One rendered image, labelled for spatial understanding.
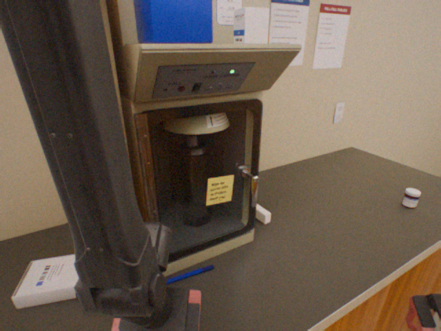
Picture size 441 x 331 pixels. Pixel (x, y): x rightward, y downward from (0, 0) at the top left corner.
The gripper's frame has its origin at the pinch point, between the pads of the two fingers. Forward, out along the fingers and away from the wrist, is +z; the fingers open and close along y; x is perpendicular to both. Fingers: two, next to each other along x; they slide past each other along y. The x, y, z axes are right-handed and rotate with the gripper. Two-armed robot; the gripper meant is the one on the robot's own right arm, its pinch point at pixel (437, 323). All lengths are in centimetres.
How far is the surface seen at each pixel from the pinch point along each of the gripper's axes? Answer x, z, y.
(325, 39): -117, 11, -7
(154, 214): -20, -1, 55
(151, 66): -31, -32, 51
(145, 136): -30, -17, 55
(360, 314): -5.8, 35.1, -1.9
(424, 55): -157, 43, -88
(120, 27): -40, -34, 57
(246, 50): -38, -31, 36
